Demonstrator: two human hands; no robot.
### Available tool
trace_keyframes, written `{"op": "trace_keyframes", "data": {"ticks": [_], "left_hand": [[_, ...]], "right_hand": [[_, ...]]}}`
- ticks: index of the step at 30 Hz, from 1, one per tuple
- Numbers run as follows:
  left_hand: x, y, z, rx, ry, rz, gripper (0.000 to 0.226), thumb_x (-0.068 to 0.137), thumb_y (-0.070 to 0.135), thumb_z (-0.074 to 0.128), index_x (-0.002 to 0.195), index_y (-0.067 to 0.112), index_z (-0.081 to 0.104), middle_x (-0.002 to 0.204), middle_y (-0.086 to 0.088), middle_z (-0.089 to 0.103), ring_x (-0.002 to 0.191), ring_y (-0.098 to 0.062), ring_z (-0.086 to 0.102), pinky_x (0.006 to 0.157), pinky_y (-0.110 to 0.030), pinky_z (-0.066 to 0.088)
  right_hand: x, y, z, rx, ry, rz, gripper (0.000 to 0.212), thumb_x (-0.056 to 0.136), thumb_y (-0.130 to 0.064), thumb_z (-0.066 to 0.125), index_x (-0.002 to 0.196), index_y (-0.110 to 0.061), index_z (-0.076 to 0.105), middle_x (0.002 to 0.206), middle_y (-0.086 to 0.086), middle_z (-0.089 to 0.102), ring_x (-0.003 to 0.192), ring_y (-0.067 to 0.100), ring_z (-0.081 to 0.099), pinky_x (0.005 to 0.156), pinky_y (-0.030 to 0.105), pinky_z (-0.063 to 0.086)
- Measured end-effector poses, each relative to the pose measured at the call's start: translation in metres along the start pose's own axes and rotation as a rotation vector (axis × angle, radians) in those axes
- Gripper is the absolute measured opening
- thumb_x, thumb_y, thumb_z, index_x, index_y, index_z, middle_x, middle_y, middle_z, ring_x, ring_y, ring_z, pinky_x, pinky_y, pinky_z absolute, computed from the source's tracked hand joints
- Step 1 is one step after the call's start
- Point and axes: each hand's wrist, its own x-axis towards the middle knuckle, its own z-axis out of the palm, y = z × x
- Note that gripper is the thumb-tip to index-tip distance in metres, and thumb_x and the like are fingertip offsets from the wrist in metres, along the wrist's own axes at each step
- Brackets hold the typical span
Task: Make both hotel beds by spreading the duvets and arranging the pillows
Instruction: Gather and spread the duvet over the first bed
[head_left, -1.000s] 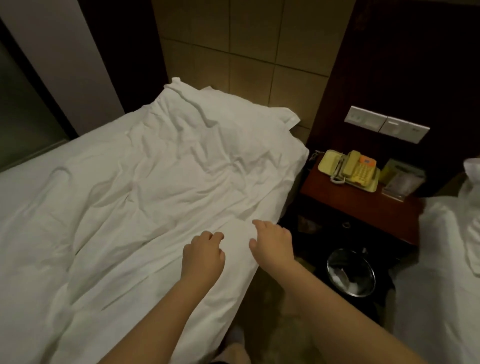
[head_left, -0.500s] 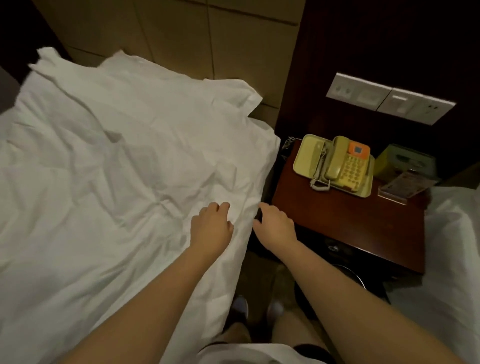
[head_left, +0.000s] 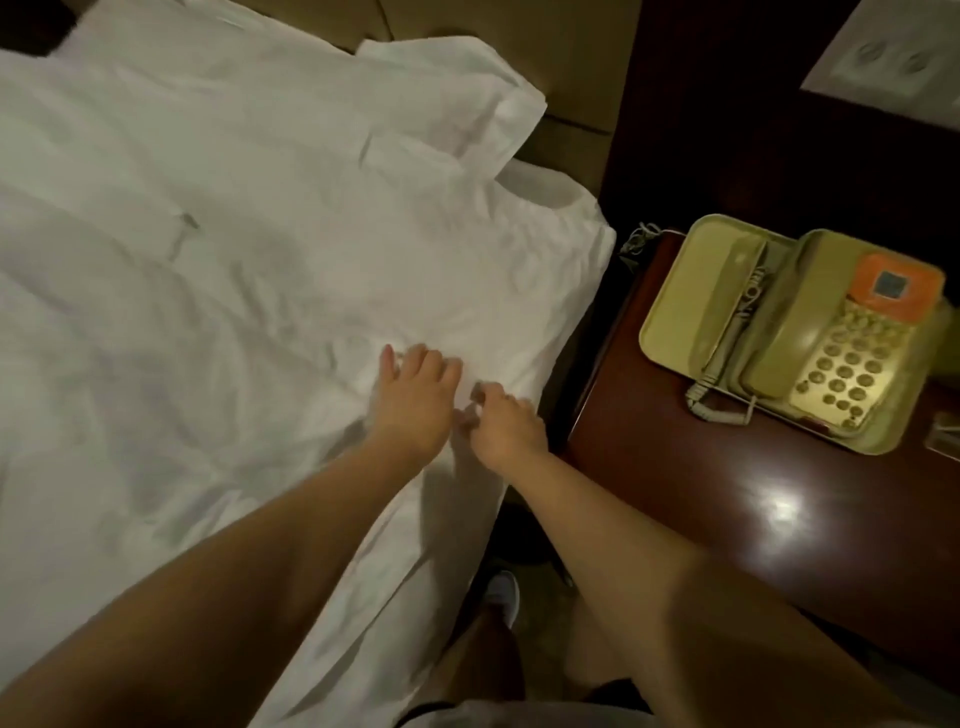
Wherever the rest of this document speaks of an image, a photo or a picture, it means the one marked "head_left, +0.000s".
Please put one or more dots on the person's left leg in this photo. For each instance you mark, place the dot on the person's left leg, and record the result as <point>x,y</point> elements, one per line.
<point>480,668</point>

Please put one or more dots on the tan padded headboard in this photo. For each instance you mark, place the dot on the tan padded headboard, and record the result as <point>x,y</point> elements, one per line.
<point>510,45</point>

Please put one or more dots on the dark wooden nightstand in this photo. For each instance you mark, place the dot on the dark wooden nightstand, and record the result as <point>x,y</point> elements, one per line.
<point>765,510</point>

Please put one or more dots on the person's right forearm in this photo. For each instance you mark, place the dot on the person's right forearm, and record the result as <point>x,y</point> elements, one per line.
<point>705,615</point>

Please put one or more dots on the white wall switch panel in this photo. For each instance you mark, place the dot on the white wall switch panel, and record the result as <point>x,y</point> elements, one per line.
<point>893,57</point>

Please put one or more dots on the person's white printed shirt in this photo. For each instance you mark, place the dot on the person's white printed shirt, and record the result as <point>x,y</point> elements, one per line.
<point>525,716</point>

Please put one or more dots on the white duvet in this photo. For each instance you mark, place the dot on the white duvet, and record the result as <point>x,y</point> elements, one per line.
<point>195,300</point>

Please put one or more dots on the person's leg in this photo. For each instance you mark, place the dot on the person's leg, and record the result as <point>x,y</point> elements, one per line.
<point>480,668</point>
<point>593,653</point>

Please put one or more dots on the person's left hand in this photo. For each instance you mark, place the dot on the person's left hand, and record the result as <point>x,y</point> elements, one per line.
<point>417,402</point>

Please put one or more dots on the beige telephone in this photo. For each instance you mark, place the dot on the beige telephone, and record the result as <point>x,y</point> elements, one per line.
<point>803,330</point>

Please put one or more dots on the person's right leg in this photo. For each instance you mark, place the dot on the person's right leg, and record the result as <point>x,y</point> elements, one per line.
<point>593,653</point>

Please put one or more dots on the person's right hand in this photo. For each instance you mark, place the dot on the person's right hand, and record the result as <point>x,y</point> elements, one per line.
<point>507,432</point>

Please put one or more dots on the person's left dark sneaker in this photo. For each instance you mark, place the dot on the person's left dark sneaker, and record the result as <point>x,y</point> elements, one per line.
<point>504,597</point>

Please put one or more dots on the white pillow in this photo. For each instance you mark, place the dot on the white pillow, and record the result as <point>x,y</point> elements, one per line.
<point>465,98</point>

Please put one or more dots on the person's left forearm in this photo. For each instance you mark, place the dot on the person's left forearm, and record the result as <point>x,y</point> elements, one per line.
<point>195,600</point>

